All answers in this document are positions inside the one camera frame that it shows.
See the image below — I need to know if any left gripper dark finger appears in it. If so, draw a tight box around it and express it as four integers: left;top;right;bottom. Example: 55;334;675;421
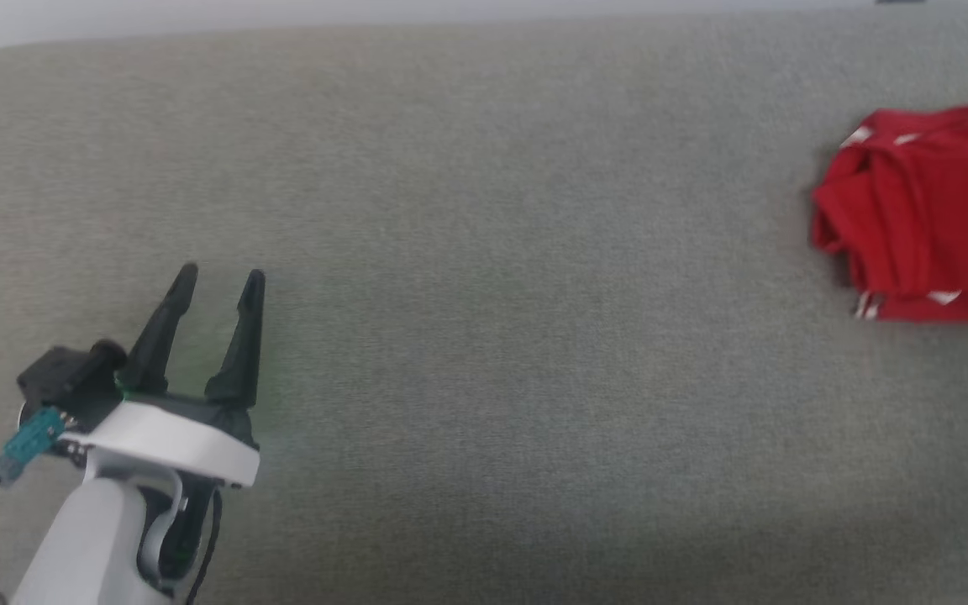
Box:
117;262;200;397
203;268;267;410

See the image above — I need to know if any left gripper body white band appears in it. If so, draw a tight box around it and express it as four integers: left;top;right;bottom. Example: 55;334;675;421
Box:
60;391;261;490

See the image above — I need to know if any red and white garment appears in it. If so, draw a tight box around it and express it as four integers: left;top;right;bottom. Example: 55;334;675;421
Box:
810;98;968;325

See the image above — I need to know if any grey fabric sofa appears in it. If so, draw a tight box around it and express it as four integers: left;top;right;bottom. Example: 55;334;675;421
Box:
0;4;968;605

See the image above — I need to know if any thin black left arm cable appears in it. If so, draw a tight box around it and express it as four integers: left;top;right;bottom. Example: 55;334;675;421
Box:
184;487;224;605

